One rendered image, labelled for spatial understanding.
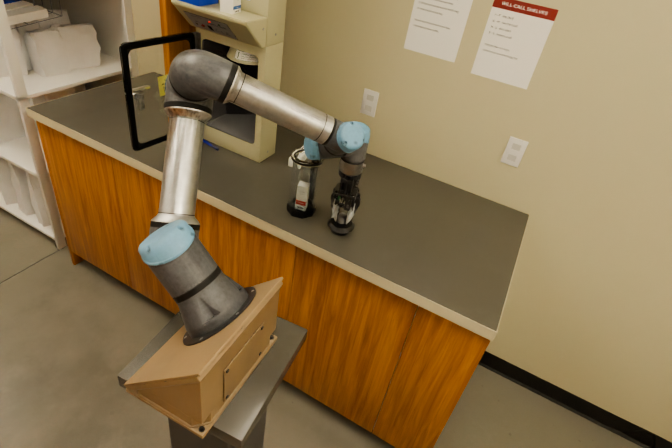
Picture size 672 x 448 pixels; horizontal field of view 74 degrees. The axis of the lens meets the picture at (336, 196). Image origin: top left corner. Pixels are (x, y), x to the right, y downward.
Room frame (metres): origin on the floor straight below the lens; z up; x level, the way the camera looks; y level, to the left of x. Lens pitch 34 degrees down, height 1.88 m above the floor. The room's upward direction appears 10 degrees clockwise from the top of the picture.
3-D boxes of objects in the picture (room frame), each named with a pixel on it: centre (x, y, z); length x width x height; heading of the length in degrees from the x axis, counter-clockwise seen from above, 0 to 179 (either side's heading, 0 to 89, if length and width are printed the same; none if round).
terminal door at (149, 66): (1.51, 0.70, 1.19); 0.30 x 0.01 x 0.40; 152
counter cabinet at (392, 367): (1.60, 0.29, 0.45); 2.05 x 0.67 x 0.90; 67
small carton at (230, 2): (1.53, 0.46, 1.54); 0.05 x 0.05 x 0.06; 76
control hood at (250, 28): (1.55, 0.50, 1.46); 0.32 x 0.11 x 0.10; 67
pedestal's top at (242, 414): (0.66, 0.21, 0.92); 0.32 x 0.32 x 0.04; 73
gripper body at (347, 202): (1.17, -0.03, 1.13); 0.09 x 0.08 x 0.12; 173
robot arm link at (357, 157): (1.18, -0.03, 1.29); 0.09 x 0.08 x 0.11; 121
